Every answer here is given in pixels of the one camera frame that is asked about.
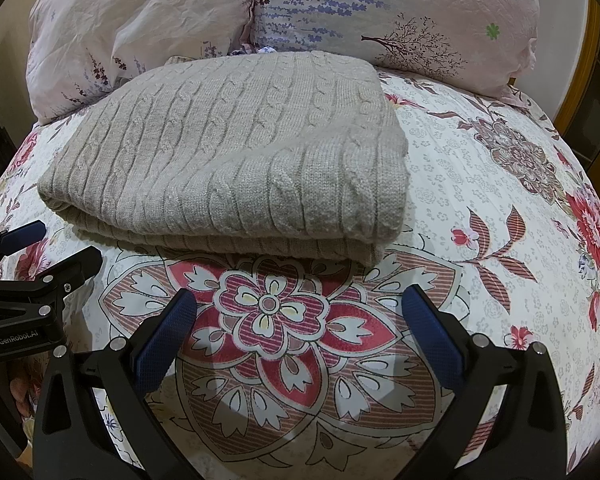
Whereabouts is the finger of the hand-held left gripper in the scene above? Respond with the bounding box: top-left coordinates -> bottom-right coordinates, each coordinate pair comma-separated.
10,246 -> 104,311
0,221 -> 47,281

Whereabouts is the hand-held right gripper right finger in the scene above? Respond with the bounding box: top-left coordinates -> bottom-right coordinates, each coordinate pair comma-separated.
401,284 -> 582,480

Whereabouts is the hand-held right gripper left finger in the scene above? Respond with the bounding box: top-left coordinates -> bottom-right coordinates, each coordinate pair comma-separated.
32,288 -> 199,480

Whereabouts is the grey cable-knit sweater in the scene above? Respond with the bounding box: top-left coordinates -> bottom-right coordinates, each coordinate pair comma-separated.
37,51 -> 410,267

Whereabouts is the floral bed sheet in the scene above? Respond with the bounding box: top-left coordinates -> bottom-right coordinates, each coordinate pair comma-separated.
0,70 -> 600,480

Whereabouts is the pink floral pillow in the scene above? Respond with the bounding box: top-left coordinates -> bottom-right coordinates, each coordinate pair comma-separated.
26,0 -> 258,125
250,0 -> 563,98

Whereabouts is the wooden headboard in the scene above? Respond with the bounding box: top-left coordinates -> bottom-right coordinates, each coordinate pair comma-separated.
550,0 -> 600,171

